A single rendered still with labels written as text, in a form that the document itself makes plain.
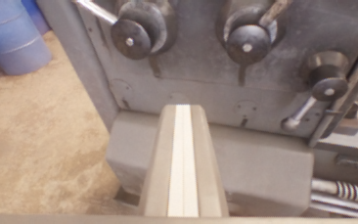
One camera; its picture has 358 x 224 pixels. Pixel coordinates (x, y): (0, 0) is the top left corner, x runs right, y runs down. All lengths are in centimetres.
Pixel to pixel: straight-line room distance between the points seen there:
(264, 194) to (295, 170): 9
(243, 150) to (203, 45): 27
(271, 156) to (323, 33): 28
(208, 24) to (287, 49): 13
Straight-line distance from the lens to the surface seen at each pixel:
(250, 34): 30
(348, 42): 40
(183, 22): 38
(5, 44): 295
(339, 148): 63
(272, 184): 53
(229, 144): 52
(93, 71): 57
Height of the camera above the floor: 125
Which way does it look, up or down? 46 degrees down
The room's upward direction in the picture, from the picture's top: 8 degrees counter-clockwise
